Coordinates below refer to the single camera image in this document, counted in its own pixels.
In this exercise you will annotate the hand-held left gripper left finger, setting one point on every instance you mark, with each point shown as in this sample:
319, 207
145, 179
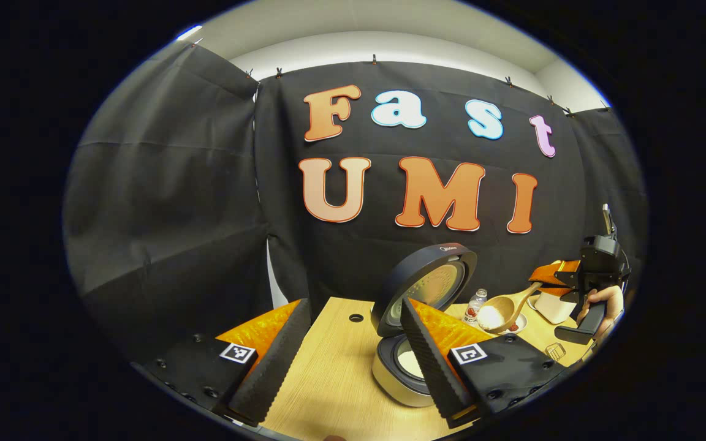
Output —
270, 373

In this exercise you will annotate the wooden spoon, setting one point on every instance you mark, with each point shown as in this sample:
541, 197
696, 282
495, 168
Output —
509, 309

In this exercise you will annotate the clear plastic drink bottle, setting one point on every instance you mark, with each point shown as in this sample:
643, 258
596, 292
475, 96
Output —
472, 309

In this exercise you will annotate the scooped white rice spoonful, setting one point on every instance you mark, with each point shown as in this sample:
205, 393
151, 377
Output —
489, 317

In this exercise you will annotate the red meat piece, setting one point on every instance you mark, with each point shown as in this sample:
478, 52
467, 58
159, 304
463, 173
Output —
512, 326

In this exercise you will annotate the ceiling light panel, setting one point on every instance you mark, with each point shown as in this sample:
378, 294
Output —
189, 32

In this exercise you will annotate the dark grey rice cooker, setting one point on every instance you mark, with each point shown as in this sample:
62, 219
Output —
432, 282

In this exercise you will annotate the white toaster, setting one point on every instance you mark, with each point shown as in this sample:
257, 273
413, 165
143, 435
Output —
552, 309

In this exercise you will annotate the black backdrop cloth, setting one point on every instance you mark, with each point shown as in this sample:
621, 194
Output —
175, 184

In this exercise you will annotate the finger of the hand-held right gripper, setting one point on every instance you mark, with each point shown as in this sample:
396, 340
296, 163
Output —
555, 272
558, 292

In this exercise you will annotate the white round plate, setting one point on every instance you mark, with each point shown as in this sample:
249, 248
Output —
521, 324

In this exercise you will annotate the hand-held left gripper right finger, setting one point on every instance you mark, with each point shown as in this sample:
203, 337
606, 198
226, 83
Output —
429, 361

